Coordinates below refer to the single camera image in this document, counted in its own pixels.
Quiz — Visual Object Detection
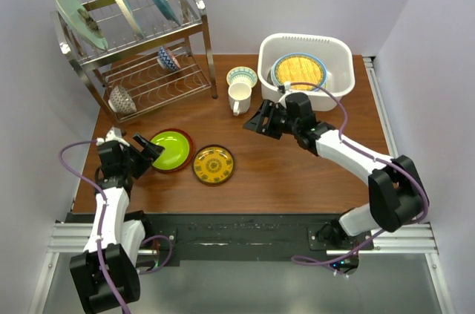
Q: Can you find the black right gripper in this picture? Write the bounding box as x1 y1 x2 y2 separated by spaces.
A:
243 99 299 140

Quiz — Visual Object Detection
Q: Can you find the red plate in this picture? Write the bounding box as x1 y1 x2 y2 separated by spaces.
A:
150 128 195 174

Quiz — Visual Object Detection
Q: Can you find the yellow patterned small plate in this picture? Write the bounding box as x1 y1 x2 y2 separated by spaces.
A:
191 144 235 186

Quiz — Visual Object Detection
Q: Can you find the yellow woven rim plate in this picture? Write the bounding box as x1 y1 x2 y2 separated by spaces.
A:
273 53 327 91

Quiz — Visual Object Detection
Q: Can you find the blue plate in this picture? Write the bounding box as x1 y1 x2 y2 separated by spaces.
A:
270 53 330 91

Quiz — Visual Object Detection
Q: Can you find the white fluted bottom plate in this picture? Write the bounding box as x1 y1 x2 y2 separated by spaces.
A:
268 67 276 86

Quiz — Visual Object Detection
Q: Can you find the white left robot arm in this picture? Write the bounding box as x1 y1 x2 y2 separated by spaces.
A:
70 127 164 313

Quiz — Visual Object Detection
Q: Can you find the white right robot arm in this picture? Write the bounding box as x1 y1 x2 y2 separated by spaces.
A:
243 93 429 249

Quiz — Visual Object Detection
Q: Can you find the white plastic bin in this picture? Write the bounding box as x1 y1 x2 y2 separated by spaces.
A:
257 33 356 111

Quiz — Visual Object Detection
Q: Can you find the cream ceramic mug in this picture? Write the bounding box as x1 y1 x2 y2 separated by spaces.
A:
228 82 252 116

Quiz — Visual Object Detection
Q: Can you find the teal patterned small bowl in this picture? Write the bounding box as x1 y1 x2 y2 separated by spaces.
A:
226 66 258 88

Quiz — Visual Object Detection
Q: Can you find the blue zigzag bowl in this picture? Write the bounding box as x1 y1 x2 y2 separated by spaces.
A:
157 46 181 71

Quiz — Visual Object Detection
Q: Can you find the steel dish rack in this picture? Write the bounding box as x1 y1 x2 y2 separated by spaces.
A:
50 0 217 127

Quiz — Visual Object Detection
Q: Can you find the cream rimmed racked plate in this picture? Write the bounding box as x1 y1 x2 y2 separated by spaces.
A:
114 0 145 39

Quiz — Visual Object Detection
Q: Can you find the green floral racked plate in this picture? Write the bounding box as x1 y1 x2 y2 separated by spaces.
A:
54 0 108 50

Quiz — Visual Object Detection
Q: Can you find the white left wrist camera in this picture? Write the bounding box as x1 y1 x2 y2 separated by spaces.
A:
96 127 130 146

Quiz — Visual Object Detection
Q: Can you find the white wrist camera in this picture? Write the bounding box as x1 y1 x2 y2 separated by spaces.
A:
278 82 292 105
96 127 130 146

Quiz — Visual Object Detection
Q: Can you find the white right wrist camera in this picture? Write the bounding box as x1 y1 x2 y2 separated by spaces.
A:
278 82 292 105

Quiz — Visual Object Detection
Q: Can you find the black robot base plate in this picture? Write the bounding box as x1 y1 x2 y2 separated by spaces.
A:
125 212 371 266

